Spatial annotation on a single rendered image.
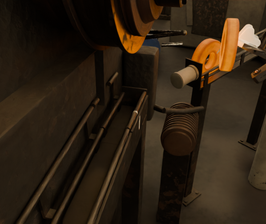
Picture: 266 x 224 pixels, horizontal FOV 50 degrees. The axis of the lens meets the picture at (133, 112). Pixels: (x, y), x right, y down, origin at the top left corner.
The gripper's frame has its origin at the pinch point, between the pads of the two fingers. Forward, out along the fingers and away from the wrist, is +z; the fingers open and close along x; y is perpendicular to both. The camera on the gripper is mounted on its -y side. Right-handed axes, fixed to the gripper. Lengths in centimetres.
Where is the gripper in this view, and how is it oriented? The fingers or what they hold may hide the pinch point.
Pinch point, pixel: (230, 38)
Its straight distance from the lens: 92.6
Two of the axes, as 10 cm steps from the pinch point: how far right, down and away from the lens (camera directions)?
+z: -9.3, -3.7, 0.4
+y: 2.9, -7.9, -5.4
